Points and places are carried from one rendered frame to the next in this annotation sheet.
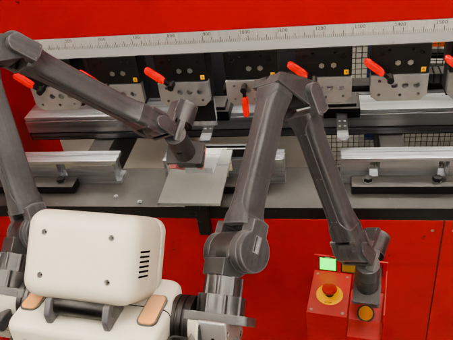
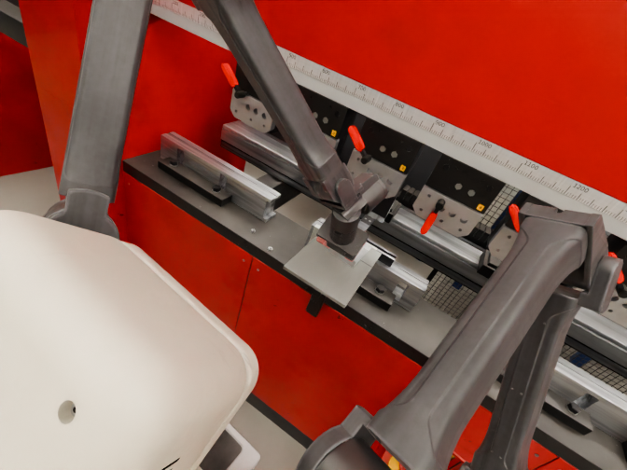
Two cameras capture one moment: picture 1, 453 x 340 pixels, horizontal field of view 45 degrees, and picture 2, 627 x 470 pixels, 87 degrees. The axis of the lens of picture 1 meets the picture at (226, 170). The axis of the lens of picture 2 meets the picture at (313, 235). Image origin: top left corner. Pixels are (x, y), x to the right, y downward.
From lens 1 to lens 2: 0.75 m
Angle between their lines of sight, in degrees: 4
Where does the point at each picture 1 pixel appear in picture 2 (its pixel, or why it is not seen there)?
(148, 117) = (330, 172)
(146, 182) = (286, 234)
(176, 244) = (279, 303)
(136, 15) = (377, 62)
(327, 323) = not seen: outside the picture
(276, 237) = (372, 355)
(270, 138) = (527, 317)
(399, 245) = not seen: hidden behind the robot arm
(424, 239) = not seen: hidden behind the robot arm
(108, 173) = (259, 207)
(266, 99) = (550, 245)
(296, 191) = (417, 327)
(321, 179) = (522, 394)
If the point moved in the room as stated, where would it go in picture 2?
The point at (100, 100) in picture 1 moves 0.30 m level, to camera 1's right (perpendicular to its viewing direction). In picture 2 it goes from (285, 113) to (469, 187)
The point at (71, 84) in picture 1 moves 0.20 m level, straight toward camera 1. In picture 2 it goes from (260, 65) to (228, 109)
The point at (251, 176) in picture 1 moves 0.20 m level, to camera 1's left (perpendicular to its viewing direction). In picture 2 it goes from (469, 375) to (267, 283)
